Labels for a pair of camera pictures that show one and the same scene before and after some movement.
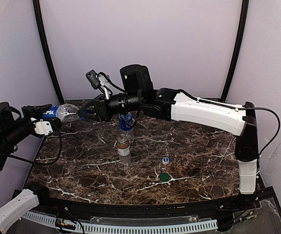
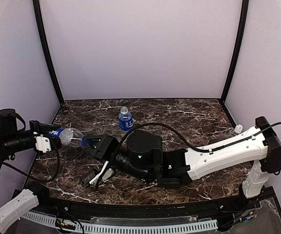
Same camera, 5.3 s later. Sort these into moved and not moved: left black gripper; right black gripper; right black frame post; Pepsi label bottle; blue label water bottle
Moved: Pepsi label bottle; left black gripper; right black gripper
Not moved: right black frame post; blue label water bottle
